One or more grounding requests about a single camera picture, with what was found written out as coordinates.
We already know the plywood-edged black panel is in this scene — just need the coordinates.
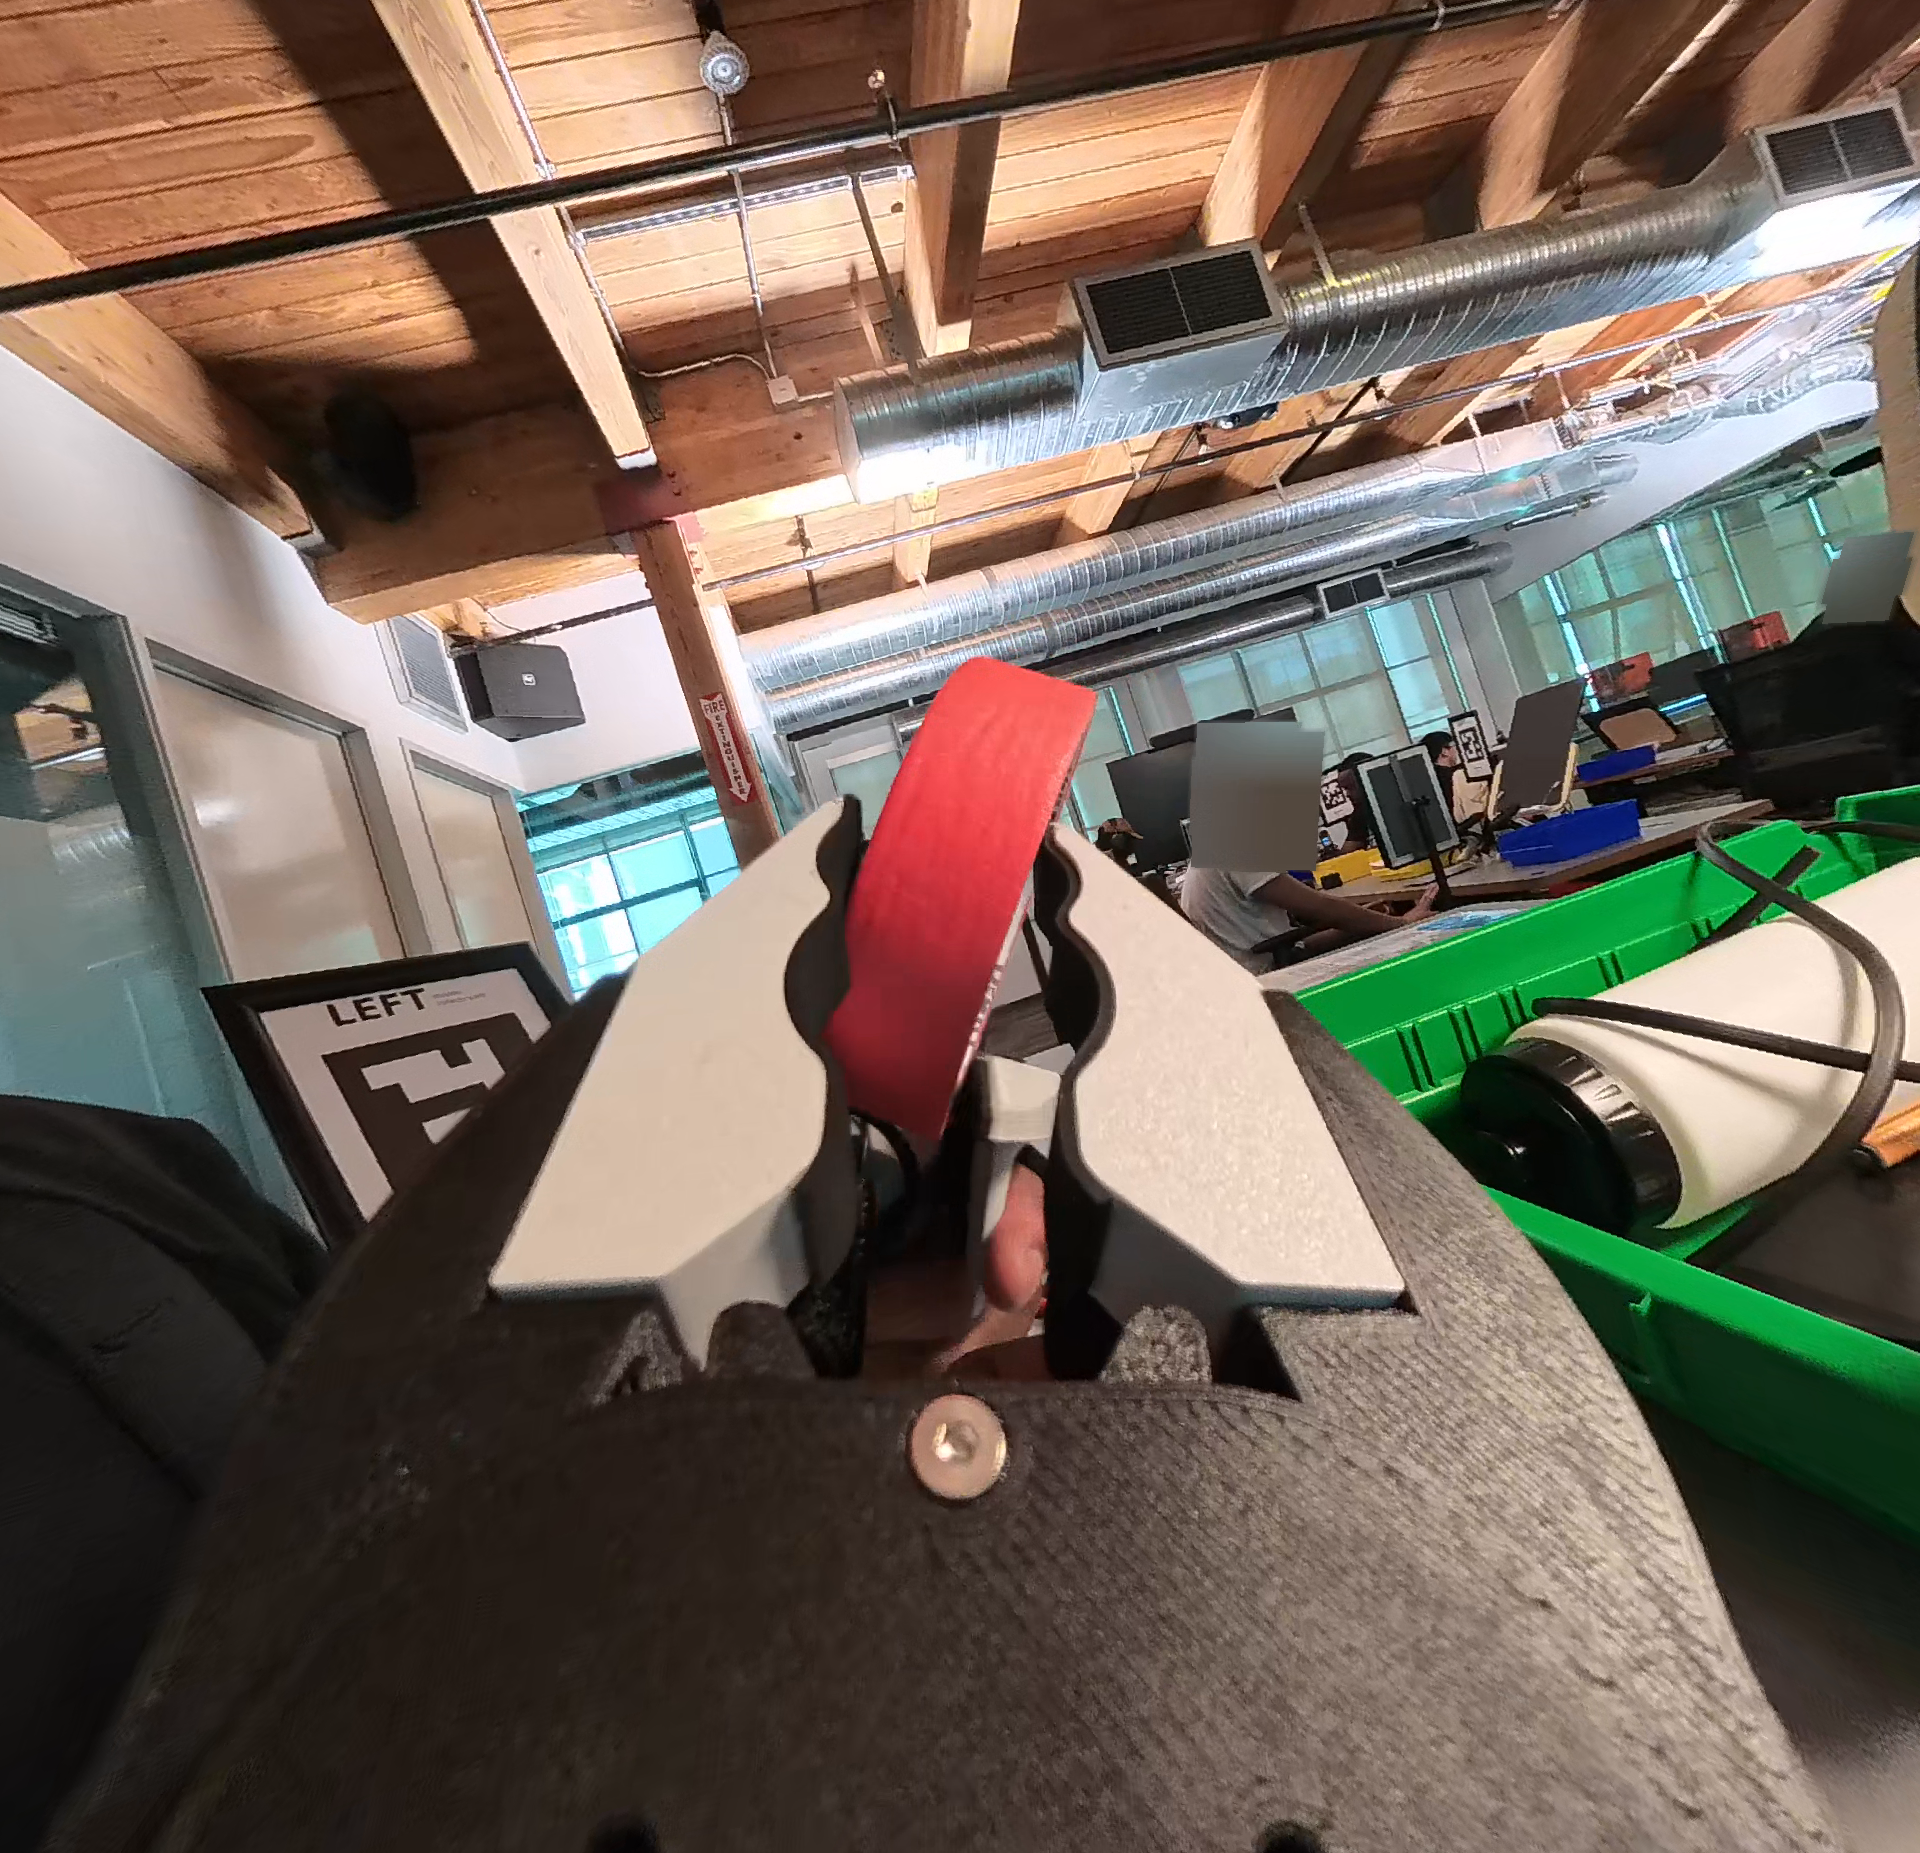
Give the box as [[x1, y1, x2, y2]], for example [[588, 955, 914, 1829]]
[[1875, 251, 1920, 629]]

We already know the green plastic bin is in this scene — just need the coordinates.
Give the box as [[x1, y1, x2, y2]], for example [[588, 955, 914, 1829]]
[[1294, 784, 1920, 1540]]

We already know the small upright screen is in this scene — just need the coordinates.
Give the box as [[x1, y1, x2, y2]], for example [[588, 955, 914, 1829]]
[[1358, 747, 1460, 870]]

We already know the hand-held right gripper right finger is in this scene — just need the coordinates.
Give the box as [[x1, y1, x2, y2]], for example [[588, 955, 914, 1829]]
[[1033, 829, 1409, 1380]]

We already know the black wall speaker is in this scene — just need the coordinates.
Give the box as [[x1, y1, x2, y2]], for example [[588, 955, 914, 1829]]
[[452, 641, 588, 741]]

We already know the white bottle black base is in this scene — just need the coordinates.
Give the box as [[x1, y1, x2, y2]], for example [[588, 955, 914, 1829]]
[[1460, 855, 1920, 1231]]

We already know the red tape roll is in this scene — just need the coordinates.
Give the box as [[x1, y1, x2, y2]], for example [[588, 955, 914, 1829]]
[[822, 659, 1099, 1142]]

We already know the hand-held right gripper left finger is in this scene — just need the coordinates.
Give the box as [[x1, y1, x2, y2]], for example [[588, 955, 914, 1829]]
[[489, 800, 869, 1363]]

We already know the wooden post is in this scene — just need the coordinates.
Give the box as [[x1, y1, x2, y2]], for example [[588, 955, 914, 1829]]
[[638, 525, 781, 855]]

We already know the black cable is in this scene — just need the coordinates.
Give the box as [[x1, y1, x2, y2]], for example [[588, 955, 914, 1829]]
[[1530, 817, 1920, 1180]]

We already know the small blue parts tray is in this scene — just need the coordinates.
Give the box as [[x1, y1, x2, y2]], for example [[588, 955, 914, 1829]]
[[1496, 804, 1644, 867]]

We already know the black framed marker sign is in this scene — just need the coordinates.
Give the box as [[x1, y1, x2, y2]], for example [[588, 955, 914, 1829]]
[[204, 941, 569, 1239]]

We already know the silver air duct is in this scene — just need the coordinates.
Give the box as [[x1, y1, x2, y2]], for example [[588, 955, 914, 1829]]
[[742, 458, 1637, 730]]

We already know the large duct with vent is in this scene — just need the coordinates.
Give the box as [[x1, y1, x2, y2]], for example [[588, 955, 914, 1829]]
[[831, 90, 1920, 497]]

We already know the grey tilted panel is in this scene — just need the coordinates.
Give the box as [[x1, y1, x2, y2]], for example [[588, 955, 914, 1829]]
[[1491, 677, 1588, 820]]

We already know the black computer monitor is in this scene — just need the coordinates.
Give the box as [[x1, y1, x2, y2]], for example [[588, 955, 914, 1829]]
[[1695, 622, 1920, 797]]

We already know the black mat sheet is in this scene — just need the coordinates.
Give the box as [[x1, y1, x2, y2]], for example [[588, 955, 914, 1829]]
[[1725, 1147, 1920, 1345]]

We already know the large black display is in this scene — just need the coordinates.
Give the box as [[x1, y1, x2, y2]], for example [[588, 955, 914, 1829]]
[[1107, 713, 1300, 870]]

